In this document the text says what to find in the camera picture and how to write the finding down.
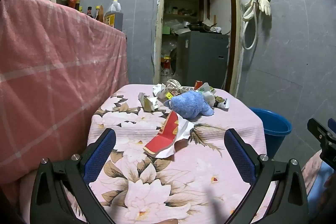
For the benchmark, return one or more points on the white and black wrapper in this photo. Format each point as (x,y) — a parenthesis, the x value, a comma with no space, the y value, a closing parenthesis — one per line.
(221,102)

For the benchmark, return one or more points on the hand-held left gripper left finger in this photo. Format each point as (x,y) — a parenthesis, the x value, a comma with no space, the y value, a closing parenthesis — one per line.
(101,155)

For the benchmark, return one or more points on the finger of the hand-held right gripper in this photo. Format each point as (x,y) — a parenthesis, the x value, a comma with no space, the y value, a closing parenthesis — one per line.
(332,125)
(326,142)

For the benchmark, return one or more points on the pink and blue cloth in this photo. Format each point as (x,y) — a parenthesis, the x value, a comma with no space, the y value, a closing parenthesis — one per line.
(315,174)

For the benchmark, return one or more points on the blue plush toy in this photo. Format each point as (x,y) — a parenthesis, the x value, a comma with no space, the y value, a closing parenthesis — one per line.
(187,106)

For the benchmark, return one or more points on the small yellow wrapper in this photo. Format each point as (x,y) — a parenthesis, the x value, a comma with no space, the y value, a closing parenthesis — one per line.
(168,95)

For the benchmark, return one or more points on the wooden door frame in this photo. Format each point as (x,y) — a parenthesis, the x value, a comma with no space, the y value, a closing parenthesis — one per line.
(158,29)

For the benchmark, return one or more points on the white and green wrapper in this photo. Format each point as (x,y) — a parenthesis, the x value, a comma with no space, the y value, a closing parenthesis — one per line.
(207,91)

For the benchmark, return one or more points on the green box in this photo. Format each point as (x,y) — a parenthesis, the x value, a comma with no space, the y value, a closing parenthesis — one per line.
(166,30)

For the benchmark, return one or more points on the pink plaid cloth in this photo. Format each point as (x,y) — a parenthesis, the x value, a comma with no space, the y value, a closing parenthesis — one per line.
(52,56)

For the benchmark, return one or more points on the dark sauce bottle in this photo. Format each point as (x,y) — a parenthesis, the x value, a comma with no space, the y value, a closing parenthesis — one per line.
(89,12)

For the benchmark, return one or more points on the crumpled white paper scrap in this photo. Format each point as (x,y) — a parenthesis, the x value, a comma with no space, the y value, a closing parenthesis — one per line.
(148,103)

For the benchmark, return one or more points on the large cooking oil bottle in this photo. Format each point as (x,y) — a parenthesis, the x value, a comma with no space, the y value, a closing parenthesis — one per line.
(114,16)

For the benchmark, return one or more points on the red and white paper wrapper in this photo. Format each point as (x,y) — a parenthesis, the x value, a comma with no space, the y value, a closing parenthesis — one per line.
(162,141)

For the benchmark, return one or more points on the yellow cap sauce bottle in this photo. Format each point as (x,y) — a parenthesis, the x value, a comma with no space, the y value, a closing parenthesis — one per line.
(99,15)

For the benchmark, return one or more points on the blue plastic bucket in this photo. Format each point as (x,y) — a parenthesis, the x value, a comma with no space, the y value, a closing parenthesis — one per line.
(275,127)

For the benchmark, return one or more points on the pink floral tablecloth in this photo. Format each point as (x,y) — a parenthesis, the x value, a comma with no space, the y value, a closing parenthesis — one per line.
(183,176)

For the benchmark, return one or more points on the small red wrapper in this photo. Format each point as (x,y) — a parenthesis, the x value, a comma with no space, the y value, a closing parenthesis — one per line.
(197,84)

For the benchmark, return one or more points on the white knotted printed bag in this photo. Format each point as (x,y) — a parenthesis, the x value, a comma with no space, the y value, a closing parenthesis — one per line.
(173,85)

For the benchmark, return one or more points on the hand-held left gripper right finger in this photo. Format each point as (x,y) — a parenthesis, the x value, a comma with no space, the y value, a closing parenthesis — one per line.
(240,158)

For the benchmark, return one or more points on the cream rubber glove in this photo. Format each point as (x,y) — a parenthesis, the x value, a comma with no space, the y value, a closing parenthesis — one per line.
(265,3)

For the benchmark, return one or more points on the black wok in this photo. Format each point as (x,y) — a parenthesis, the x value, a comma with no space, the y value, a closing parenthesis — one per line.
(197,27)

